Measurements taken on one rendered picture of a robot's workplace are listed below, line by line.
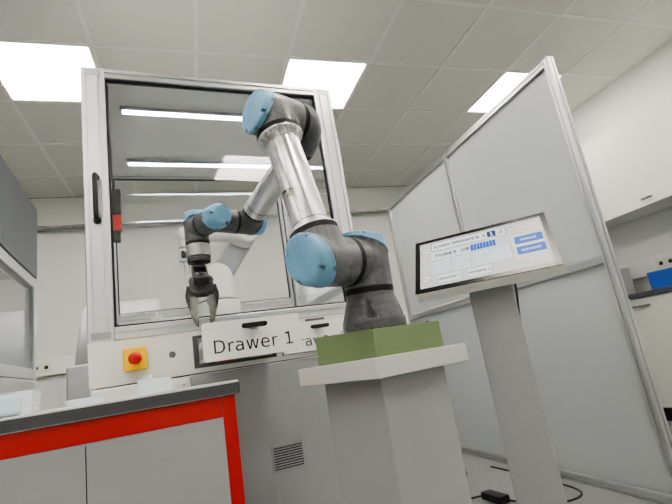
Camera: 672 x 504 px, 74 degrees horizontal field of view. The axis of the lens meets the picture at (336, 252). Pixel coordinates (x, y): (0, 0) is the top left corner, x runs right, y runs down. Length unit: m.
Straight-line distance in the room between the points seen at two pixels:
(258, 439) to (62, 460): 0.78
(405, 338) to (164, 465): 0.57
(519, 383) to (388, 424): 0.92
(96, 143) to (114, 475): 1.21
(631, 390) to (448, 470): 1.45
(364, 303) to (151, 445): 0.54
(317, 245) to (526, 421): 1.14
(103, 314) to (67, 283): 3.41
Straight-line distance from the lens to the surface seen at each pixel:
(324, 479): 1.80
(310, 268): 0.94
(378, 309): 1.02
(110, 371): 1.68
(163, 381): 1.33
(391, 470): 0.98
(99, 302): 1.71
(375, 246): 1.05
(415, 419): 1.00
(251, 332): 1.37
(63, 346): 5.01
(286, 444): 1.74
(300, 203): 1.02
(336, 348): 1.05
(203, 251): 1.45
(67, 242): 5.21
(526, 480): 1.86
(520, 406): 1.81
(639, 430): 2.44
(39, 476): 1.11
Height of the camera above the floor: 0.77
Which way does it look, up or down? 14 degrees up
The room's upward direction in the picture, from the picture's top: 9 degrees counter-clockwise
